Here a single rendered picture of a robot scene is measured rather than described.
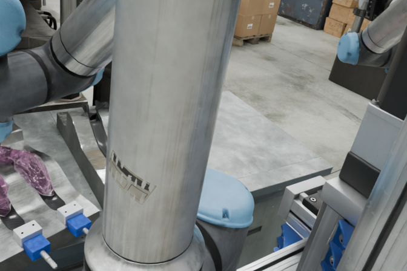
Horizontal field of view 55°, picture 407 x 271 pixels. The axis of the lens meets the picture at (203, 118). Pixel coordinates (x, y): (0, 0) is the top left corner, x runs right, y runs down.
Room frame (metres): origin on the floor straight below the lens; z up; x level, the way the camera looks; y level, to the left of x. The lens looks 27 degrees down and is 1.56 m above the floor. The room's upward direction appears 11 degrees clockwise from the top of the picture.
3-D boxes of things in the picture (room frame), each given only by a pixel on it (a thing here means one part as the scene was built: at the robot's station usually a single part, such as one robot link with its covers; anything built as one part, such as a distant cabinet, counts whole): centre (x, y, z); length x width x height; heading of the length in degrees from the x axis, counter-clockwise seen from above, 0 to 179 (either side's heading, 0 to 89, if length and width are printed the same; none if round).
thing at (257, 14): (6.15, -0.10, 0.37); 1.20 x 0.82 x 0.74; 50
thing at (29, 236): (0.61, 0.30, 0.86); 0.13 x 0.05 x 0.05; 55
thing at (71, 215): (0.70, 0.24, 0.86); 0.13 x 0.05 x 0.05; 55
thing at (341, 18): (7.35, -2.32, 0.42); 0.86 x 0.33 x 0.83; 42
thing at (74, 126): (1.09, 0.27, 0.87); 0.50 x 0.26 x 0.14; 37
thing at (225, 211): (0.40, -0.02, 1.20); 0.13 x 0.12 x 0.14; 155
